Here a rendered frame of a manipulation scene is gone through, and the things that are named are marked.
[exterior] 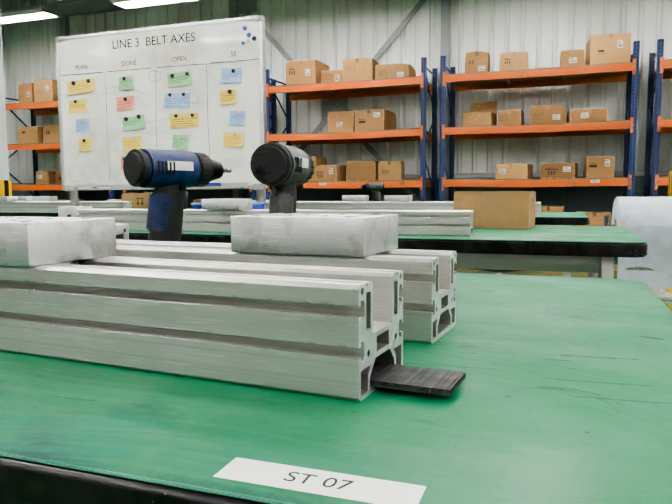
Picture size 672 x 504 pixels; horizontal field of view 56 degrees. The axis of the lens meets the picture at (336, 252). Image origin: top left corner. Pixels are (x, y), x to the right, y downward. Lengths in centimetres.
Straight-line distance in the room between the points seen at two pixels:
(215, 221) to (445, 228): 88
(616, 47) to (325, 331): 999
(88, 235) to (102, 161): 375
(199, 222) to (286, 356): 206
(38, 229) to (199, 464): 33
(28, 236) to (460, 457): 43
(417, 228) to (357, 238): 158
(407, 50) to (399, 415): 1124
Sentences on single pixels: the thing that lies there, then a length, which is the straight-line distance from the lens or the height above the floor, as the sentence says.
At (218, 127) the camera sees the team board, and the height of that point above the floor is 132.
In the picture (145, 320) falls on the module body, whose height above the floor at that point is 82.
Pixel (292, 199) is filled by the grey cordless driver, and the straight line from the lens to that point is 91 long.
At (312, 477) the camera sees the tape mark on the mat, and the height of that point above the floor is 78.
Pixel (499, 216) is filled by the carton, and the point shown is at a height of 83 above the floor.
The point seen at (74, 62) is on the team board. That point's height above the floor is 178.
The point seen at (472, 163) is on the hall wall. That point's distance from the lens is 1119.
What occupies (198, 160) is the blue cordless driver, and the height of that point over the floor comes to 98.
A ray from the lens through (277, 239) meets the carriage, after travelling 69.
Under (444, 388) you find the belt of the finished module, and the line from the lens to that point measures 47.
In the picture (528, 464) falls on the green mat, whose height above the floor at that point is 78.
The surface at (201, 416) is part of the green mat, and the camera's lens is 45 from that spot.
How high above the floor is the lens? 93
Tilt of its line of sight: 5 degrees down
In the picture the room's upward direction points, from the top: straight up
